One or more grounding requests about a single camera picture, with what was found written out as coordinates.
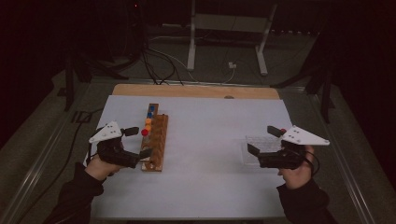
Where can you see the black floor bracket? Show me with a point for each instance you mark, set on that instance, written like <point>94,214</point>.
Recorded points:
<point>81,116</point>

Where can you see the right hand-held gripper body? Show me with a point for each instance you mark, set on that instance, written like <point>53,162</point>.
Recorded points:
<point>302,138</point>

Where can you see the blue-capped test tube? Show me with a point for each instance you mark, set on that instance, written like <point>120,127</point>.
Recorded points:
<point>149,114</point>
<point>152,108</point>

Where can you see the orange-capped test tube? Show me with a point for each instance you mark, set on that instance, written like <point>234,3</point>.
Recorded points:
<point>148,127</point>
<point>148,121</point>

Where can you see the person's right hand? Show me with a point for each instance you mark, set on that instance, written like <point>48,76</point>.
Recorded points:
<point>297,177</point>

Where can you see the black tripod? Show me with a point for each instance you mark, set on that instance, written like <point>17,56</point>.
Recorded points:
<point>326,102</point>
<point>69,90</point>

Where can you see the clear plastic tube rack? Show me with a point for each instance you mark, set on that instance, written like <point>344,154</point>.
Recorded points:
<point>264,142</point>

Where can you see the metal rail frame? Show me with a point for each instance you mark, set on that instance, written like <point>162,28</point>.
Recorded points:
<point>34,177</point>

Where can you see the red-capped test tube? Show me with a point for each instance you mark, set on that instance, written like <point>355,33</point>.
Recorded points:
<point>283,130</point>
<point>144,132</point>

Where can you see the white plug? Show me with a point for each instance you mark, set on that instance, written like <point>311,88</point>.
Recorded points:
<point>232,65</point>

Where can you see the wooden test tube rack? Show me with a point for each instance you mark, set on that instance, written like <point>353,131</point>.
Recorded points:
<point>160,140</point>

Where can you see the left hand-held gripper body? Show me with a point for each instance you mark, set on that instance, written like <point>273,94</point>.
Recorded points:
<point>115,152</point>

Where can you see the dark power strip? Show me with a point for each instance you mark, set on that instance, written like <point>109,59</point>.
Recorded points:
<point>292,32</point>

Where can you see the white metal stand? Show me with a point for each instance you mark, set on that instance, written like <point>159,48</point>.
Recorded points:
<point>191,46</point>

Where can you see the person's left hand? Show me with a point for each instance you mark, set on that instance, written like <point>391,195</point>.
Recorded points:
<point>96,169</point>

